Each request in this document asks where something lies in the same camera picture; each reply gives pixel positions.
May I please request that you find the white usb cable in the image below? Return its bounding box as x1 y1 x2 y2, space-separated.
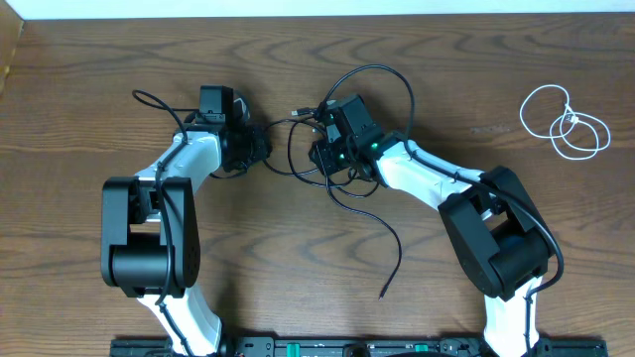
519 83 612 162

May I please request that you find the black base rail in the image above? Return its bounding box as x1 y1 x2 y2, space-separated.
108 334 609 357

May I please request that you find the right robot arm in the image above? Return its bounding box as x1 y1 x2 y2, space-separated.
309 94 562 356

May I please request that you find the black usb cable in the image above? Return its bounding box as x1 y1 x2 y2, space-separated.
261 106 404 301

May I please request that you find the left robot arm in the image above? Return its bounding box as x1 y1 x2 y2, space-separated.
100 85 271 356

